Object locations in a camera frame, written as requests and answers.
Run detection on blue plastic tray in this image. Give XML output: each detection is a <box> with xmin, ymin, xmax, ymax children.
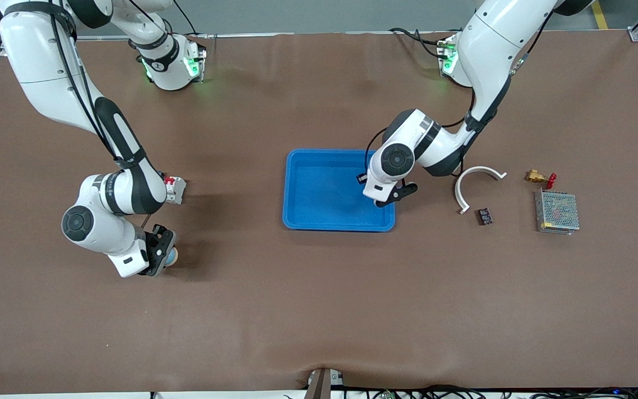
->
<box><xmin>282</xmin><ymin>149</ymin><xmax>396</xmax><ymax>232</ymax></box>

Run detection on white red circuit breaker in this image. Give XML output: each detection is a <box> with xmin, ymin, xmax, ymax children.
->
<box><xmin>164</xmin><ymin>176</ymin><xmax>187</xmax><ymax>205</ymax></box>

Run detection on metal mesh power supply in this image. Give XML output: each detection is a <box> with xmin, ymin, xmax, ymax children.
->
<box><xmin>534</xmin><ymin>188</ymin><xmax>580</xmax><ymax>236</ymax></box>

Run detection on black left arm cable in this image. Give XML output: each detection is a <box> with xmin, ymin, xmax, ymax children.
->
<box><xmin>364</xmin><ymin>11</ymin><xmax>547</xmax><ymax>177</ymax></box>

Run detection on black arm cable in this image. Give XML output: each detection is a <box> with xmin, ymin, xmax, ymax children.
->
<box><xmin>48</xmin><ymin>14</ymin><xmax>153</xmax><ymax>228</ymax></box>
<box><xmin>364</xmin><ymin>11</ymin><xmax>547</xmax><ymax>177</ymax></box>

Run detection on white half-ring pipe clamp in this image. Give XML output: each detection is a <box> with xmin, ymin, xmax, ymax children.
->
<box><xmin>454</xmin><ymin>166</ymin><xmax>508</xmax><ymax>214</ymax></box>

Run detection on black base cable bundle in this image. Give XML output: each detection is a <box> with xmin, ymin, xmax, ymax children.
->
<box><xmin>390</xmin><ymin>27</ymin><xmax>447</xmax><ymax>59</ymax></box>

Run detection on brass valve red handle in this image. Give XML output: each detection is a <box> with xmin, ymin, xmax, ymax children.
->
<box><xmin>524</xmin><ymin>170</ymin><xmax>557</xmax><ymax>189</ymax></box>

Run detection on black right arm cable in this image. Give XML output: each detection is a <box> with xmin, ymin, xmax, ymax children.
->
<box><xmin>48</xmin><ymin>14</ymin><xmax>153</xmax><ymax>228</ymax></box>

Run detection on metal table edge bracket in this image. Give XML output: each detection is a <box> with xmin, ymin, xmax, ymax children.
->
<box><xmin>305</xmin><ymin>367</ymin><xmax>344</xmax><ymax>399</ymax></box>

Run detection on black cables under table edge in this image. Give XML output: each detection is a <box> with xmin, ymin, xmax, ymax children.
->
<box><xmin>347</xmin><ymin>384</ymin><xmax>638</xmax><ymax>399</ymax></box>

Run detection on thin black base cable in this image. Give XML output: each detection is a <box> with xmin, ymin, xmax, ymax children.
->
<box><xmin>172</xmin><ymin>0</ymin><xmax>202</xmax><ymax>38</ymax></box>

